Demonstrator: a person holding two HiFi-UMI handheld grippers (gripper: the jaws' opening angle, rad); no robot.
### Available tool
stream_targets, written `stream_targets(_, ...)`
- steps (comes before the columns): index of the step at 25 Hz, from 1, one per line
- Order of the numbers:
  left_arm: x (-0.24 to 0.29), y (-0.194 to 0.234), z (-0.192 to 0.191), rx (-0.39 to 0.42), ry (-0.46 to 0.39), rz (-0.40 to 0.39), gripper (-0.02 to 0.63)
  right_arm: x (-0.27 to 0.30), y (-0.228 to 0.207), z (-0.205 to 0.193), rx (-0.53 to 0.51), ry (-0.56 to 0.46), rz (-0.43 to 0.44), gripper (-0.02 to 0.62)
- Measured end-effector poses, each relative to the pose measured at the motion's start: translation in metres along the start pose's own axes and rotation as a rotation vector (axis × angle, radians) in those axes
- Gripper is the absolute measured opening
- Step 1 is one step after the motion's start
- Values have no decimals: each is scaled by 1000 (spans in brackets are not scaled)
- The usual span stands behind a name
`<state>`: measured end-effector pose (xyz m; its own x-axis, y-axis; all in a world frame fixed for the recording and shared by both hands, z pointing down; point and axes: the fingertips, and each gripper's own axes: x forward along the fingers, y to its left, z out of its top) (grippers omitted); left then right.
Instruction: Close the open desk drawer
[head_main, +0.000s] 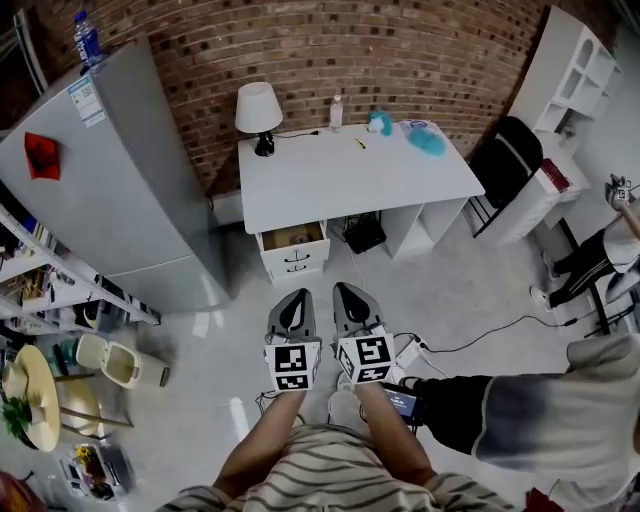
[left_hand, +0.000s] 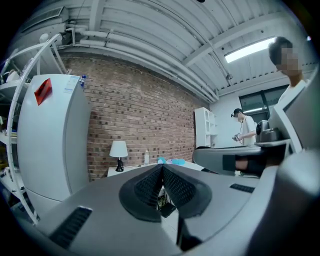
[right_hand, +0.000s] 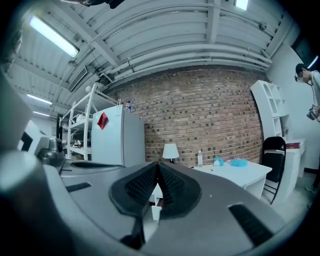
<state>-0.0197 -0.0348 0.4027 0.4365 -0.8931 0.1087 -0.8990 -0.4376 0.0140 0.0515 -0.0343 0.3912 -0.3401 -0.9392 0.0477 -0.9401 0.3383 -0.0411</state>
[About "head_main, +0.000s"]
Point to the person's right white shoe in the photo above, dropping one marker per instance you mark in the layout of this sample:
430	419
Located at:
347	407

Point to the blue label water bottle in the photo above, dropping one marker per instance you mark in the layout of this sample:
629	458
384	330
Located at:
87	42

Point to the yellow utility knife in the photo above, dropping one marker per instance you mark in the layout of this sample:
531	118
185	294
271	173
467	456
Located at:
360	143

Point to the white closed drawer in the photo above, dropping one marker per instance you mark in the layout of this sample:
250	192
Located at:
297	275

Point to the black router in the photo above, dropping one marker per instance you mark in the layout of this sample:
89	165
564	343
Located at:
366	235

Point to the teal and white fluffy toy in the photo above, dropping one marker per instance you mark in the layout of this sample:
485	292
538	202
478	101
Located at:
380	124

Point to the black metal rack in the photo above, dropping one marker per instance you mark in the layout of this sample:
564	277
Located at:
597	300

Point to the beige trash bin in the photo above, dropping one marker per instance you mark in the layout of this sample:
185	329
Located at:
120	362

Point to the clear water bottle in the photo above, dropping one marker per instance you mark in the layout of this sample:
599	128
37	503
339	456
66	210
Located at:
336	115

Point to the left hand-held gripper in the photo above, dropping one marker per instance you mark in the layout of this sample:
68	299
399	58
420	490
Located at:
292	360

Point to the red paper decoration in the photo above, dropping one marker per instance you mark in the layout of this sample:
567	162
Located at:
42	157

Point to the person's striped shirt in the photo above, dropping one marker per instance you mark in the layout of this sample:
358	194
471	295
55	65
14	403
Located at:
330	475

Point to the white power strip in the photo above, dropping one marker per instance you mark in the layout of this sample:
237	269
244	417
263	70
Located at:
407	352

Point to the round wooden table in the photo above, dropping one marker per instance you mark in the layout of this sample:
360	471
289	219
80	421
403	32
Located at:
35	395

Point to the person's left forearm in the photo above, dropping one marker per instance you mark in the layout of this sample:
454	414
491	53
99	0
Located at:
270	440

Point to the red book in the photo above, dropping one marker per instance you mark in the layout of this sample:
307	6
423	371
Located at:
556	175

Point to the grey fridge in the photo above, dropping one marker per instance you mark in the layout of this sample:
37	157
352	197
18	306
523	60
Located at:
125	200

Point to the black folding chair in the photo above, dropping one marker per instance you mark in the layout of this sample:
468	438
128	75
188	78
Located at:
505	160

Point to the dark red object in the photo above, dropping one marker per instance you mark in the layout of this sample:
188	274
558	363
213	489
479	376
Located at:
15	495

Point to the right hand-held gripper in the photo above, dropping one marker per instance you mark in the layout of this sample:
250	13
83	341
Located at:
370	350

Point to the fridge label sticker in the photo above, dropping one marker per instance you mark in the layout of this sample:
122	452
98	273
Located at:
86	102

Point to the teal fluff in plastic bag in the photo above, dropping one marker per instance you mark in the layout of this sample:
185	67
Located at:
425	140

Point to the white cabinet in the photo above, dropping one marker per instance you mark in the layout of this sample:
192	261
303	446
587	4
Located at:
565	65

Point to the white desk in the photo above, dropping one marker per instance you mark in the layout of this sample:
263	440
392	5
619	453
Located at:
350	180

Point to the clear storage box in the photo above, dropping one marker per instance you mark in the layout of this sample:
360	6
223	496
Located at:
95	472

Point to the white metal shelf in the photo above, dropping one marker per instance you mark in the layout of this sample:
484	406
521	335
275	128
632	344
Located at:
37	260

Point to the person's right forearm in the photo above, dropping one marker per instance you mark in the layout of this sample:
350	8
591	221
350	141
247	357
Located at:
395	445

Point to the round wooden stool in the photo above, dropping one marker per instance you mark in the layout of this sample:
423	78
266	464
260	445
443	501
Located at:
80	410

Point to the green potted plant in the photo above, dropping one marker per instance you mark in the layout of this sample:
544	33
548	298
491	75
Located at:
17	417

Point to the white shade table lamp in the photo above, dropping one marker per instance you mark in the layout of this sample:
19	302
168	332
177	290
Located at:
257	107

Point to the black screen device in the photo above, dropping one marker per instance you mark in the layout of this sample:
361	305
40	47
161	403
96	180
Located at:
402	400

